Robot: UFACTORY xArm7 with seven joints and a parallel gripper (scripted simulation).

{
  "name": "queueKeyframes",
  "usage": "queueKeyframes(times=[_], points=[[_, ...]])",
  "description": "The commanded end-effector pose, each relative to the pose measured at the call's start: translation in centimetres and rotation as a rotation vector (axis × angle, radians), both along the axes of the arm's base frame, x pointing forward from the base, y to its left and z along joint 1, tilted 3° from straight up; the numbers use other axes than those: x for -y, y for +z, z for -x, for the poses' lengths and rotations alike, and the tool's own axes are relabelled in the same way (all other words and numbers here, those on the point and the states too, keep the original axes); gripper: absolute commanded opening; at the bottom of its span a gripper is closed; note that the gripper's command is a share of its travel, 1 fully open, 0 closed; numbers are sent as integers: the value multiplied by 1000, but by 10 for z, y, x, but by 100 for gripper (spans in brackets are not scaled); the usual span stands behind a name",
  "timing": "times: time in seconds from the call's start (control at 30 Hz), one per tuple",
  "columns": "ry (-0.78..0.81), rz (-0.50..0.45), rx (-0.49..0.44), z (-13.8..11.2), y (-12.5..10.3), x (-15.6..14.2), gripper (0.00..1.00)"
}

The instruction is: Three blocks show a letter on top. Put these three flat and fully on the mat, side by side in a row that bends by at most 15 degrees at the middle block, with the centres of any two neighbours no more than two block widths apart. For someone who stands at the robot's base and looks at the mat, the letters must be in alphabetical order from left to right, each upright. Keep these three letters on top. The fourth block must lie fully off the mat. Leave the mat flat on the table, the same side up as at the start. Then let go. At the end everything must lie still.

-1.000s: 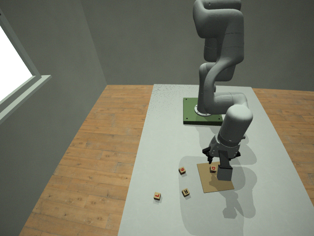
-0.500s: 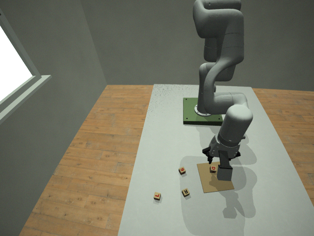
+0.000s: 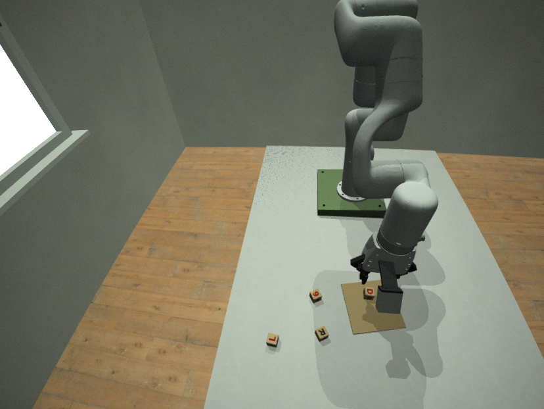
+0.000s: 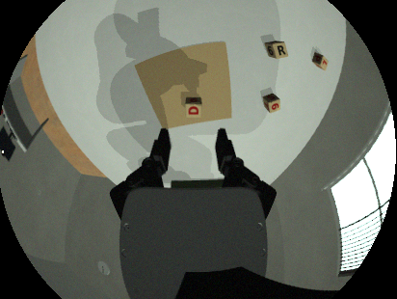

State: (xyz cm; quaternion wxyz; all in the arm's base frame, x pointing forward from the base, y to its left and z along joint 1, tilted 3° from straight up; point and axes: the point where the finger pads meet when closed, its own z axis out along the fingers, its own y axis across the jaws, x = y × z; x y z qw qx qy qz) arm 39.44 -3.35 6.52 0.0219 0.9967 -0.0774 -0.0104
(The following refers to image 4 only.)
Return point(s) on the tan flat mat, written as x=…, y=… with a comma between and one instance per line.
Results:
x=194, y=71

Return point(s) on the tan block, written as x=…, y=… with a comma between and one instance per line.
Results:
x=276, y=49
x=271, y=103
x=193, y=106
x=320, y=61

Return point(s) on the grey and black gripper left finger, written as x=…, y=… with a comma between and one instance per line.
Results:
x=149, y=174

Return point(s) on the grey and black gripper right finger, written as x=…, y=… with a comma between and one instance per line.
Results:
x=233, y=168

